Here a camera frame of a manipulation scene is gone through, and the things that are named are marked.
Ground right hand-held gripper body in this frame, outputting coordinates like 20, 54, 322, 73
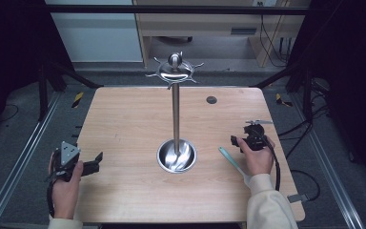
242, 119, 275, 152

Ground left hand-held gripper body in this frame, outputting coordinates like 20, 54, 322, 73
46, 140, 92, 184

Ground steel utensil rack with hooks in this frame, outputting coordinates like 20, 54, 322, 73
144, 51, 205, 175

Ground person's right hand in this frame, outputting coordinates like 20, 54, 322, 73
236, 135, 276, 177

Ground person's left hand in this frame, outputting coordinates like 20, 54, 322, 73
48, 152, 85, 220

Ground yellow black striped tape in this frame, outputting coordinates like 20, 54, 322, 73
274, 93, 294, 108
71, 92, 85, 109

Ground black metal stand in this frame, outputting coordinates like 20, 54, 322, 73
250, 60, 316, 123
37, 59, 105, 122

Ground light wooden desk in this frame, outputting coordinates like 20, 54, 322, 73
132, 0, 313, 69

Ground white cabinet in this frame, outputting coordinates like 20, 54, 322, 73
44, 0, 144, 64

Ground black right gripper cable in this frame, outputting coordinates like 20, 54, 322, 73
257, 128, 282, 192

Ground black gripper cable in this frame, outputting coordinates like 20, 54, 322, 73
257, 128, 282, 192
46, 179, 57, 219

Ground black floor cables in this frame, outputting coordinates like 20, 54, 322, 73
277, 79, 332, 203

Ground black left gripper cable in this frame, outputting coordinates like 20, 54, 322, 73
46, 179, 57, 219

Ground aluminium floor rail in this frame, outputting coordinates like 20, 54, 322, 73
0, 91, 62, 229
289, 92, 366, 229

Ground grey metal bracket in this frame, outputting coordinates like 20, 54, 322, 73
287, 193, 310, 204

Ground black cables under desk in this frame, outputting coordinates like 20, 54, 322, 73
258, 13, 295, 69

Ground black horizontal frame bar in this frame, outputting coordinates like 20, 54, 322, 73
43, 4, 311, 16

